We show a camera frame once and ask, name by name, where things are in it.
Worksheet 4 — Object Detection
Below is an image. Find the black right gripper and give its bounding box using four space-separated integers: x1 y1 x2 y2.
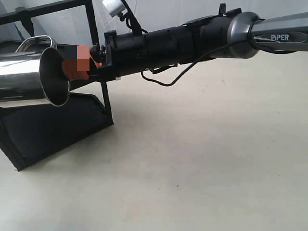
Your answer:
63 30 148 82

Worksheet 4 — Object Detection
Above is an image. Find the stainless steel mug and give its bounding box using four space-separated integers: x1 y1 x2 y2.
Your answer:
0 35 70 108

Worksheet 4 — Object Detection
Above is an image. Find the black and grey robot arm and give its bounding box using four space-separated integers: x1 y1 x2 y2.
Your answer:
62 0 308 81

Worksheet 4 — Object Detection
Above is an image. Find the black tiered metal rack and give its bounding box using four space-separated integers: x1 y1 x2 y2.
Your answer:
0 0 114 171

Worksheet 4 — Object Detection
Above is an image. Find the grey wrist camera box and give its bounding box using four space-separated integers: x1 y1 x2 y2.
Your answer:
102 0 126 17

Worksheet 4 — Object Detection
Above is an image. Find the black cable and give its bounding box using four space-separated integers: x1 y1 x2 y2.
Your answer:
141 36 251 87

